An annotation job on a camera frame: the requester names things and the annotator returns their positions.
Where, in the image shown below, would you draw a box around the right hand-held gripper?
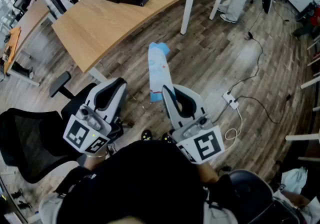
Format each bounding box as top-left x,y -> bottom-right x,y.
162,84 -> 225,165

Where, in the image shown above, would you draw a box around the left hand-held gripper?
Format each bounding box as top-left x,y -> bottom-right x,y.
62,77 -> 129,155

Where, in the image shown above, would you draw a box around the person's left forearm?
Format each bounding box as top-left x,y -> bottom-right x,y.
82,151 -> 109,172

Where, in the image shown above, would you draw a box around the person's right forearm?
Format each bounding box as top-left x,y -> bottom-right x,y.
196,161 -> 221,184

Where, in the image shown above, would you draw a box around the person's right black shoe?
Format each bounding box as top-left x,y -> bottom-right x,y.
161,132 -> 176,144

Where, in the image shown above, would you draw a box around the person's black shoe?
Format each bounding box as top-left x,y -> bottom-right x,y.
140,129 -> 154,142
161,132 -> 176,144

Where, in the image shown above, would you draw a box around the white power strip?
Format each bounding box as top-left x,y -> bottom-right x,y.
222,90 -> 241,110

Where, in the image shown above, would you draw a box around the person's left black shoe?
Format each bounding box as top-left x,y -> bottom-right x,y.
140,129 -> 154,142

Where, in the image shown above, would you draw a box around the large wooden table white legs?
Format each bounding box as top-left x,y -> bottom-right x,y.
51,0 -> 200,84

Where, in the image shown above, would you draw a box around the person's black top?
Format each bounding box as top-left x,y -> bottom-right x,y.
56,139 -> 239,224

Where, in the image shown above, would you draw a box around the black mesh office chair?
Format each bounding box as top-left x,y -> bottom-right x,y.
0,70 -> 134,185

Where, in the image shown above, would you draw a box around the black round chair seat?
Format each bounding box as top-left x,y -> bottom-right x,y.
228,169 -> 275,219

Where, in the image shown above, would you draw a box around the small wooden table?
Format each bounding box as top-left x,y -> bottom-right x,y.
3,0 -> 57,88

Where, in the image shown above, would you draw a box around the white plastic bag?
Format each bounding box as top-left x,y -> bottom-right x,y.
280,166 -> 309,194

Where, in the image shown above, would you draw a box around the black and red equipment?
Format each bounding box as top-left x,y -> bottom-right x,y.
291,0 -> 320,38

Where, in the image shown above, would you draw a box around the white coiled cable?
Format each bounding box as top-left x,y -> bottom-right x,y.
209,107 -> 244,164

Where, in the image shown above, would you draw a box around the thin gold bracelet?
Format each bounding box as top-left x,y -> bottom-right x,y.
85,152 -> 108,159

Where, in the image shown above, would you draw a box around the black cable with plug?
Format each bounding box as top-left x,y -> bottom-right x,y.
234,94 -> 292,125

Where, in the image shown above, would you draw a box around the long black cable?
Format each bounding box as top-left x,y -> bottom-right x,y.
227,5 -> 265,94

